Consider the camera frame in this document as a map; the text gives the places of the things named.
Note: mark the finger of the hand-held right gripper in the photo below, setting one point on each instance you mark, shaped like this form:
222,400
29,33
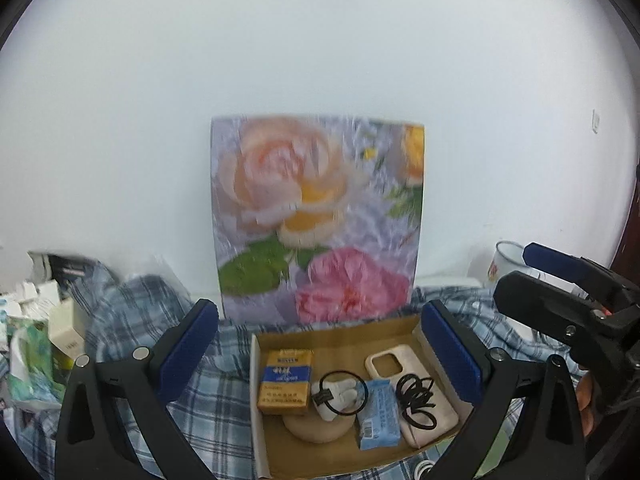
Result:
555,262
540,305

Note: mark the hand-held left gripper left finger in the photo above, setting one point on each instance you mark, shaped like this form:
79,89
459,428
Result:
186,350

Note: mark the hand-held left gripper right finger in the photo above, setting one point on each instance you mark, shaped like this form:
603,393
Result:
450,352

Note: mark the blue tissue packet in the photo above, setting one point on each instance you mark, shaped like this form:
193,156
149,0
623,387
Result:
377,415

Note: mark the orange and blue cigarette pack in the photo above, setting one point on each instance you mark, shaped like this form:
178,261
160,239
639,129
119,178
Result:
285,380

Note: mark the cardboard box with floral lid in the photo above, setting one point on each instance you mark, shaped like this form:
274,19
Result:
325,210

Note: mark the person's right hand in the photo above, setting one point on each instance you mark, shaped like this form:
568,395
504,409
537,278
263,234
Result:
585,405

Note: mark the white enamel mug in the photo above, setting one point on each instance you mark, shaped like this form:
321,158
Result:
505,265

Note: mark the blue plaid shirt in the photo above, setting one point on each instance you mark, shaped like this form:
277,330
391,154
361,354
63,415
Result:
225,385

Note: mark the beige phone case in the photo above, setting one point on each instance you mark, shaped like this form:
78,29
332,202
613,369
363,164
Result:
445,410

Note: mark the dark brown wooden door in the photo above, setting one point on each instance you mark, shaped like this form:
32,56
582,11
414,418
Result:
631,220

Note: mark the cream box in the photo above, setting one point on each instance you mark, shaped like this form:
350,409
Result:
70,327

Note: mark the black and white packet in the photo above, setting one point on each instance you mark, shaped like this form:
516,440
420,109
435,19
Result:
65,270

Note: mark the round beige pad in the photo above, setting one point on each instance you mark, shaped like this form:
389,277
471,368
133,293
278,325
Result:
315,427

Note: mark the green patterned tissue pack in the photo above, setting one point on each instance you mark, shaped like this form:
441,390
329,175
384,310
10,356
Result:
35,360

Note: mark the pile of white small boxes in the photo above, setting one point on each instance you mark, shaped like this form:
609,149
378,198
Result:
30,297

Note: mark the white wall outlet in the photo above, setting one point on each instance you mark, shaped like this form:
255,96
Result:
595,121

